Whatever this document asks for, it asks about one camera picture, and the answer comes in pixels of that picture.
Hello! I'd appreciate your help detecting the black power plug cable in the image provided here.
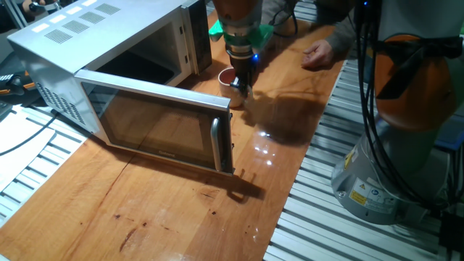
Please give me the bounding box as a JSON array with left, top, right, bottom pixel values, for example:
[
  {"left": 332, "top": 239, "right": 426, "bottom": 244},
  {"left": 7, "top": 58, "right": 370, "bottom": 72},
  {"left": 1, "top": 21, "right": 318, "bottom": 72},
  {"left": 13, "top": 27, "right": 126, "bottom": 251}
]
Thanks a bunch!
[{"left": 0, "top": 112, "right": 61, "bottom": 159}]

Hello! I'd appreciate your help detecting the orange wooden board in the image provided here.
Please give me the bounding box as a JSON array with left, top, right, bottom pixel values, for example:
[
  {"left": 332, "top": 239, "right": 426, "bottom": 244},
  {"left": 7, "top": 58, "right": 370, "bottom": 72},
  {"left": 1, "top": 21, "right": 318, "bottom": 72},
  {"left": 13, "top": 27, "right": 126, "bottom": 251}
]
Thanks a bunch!
[{"left": 0, "top": 9, "right": 345, "bottom": 261}]

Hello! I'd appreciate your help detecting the beige cup pink inside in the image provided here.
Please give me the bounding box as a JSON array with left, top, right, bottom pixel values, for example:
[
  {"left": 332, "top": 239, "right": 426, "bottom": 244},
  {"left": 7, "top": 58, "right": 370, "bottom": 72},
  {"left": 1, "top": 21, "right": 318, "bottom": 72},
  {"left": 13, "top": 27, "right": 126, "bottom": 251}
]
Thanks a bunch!
[{"left": 217, "top": 67, "right": 254, "bottom": 109}]

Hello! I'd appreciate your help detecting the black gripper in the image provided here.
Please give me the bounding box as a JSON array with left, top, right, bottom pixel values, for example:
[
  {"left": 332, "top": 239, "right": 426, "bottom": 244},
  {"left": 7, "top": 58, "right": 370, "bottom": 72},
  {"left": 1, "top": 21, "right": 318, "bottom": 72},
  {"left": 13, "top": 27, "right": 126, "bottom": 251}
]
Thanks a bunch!
[{"left": 228, "top": 53, "right": 257, "bottom": 98}]

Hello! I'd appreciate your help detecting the silver microwave oven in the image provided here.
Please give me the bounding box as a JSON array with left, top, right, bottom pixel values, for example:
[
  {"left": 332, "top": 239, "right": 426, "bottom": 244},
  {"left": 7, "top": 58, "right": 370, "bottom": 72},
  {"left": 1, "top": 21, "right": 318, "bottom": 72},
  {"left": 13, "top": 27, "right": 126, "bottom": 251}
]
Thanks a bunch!
[{"left": 6, "top": 0, "right": 236, "bottom": 178}]

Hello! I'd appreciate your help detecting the black orange teach pendant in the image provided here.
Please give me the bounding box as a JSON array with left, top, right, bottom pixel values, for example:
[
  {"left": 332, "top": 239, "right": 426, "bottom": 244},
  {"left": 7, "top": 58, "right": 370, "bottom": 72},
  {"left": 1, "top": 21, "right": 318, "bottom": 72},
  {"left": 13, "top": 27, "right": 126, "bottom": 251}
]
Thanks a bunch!
[{"left": 0, "top": 70, "right": 37, "bottom": 97}]

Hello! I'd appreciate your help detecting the bare human hand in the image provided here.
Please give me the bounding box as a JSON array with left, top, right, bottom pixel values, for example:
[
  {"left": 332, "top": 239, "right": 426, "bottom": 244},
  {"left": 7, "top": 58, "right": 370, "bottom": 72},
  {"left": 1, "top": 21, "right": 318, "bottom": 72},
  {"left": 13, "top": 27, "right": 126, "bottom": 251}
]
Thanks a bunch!
[{"left": 300, "top": 38, "right": 335, "bottom": 70}]

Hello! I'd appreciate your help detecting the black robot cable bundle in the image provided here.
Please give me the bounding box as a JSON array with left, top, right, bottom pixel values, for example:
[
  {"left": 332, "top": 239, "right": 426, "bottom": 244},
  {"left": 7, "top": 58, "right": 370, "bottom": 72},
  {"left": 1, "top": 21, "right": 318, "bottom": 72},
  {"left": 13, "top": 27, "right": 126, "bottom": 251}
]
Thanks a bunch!
[{"left": 271, "top": 0, "right": 450, "bottom": 211}]

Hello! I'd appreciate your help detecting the white paper sheet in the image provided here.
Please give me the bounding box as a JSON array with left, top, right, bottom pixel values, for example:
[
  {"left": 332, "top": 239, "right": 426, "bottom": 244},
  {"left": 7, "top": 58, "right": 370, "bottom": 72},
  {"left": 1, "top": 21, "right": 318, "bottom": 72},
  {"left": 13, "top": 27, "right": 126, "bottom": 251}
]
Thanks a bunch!
[{"left": 0, "top": 108, "right": 57, "bottom": 193}]

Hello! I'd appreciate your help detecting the olive sleeved forearm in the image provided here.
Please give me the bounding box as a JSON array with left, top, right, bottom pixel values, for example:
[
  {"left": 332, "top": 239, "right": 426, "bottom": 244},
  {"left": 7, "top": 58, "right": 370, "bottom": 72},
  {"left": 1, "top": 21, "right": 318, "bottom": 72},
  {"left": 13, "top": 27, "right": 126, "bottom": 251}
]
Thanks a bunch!
[{"left": 314, "top": 0, "right": 359, "bottom": 62}]

